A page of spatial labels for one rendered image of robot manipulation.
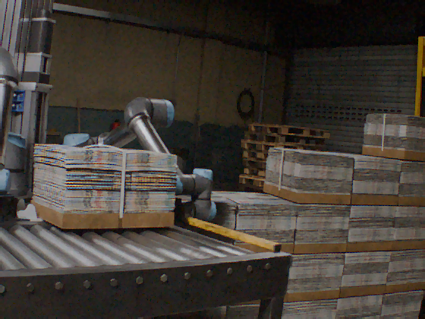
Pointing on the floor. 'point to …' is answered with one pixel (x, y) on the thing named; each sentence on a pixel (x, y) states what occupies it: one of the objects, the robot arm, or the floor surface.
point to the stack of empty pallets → (263, 143)
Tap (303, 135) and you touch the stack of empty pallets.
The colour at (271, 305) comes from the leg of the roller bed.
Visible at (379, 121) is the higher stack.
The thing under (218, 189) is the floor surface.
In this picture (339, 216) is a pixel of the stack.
